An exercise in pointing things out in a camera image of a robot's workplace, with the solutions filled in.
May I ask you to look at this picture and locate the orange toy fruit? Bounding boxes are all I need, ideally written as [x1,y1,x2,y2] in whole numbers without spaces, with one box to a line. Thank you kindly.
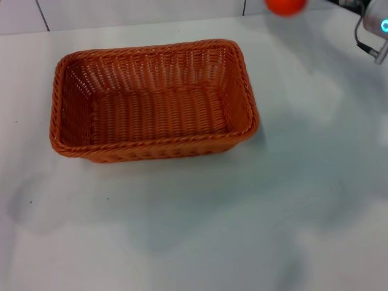
[265,0,307,16]

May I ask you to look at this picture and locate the orange woven plastic basket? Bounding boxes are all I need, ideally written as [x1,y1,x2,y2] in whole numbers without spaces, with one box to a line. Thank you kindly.
[49,38,261,165]

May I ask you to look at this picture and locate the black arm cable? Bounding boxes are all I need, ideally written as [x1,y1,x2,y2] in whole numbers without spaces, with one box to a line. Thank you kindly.
[355,15,378,56]

